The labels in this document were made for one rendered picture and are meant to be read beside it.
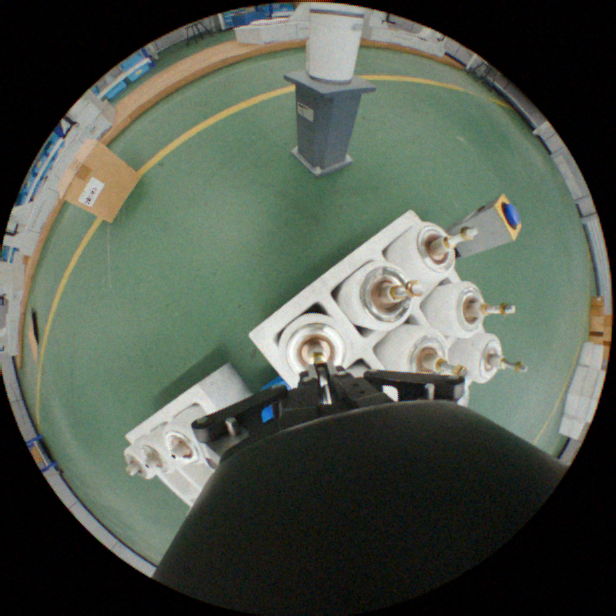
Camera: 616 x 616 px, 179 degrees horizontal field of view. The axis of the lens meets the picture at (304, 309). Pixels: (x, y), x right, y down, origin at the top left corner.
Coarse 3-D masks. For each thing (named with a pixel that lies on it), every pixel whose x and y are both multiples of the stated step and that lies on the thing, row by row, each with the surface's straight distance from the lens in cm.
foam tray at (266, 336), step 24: (408, 216) 42; (384, 240) 37; (360, 264) 34; (312, 288) 32; (432, 288) 40; (288, 312) 32; (312, 312) 43; (336, 312) 32; (264, 336) 32; (360, 336) 33; (360, 360) 45
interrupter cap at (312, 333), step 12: (312, 324) 24; (324, 324) 24; (300, 336) 24; (312, 336) 24; (324, 336) 25; (336, 336) 25; (288, 348) 25; (300, 348) 25; (324, 348) 25; (336, 348) 25; (288, 360) 25; (300, 360) 25; (336, 360) 25
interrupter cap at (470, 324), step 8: (464, 288) 36; (472, 288) 37; (464, 296) 35; (472, 296) 37; (480, 296) 38; (464, 304) 35; (456, 312) 34; (464, 312) 35; (464, 320) 35; (472, 320) 37; (480, 320) 38; (464, 328) 35; (472, 328) 37
